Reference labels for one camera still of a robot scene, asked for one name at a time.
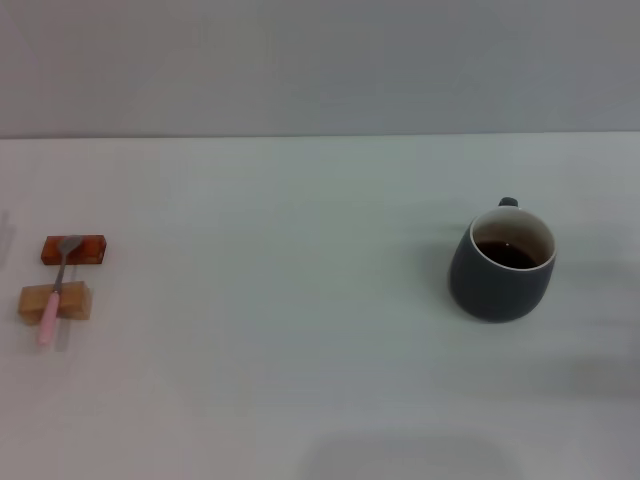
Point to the light wooden block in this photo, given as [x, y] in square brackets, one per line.
[75, 300]

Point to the grey ceramic cup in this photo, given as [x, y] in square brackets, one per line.
[492, 295]

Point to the dark coffee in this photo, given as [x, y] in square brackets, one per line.
[505, 255]

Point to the reddish brown wooden block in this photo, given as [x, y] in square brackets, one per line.
[92, 250]

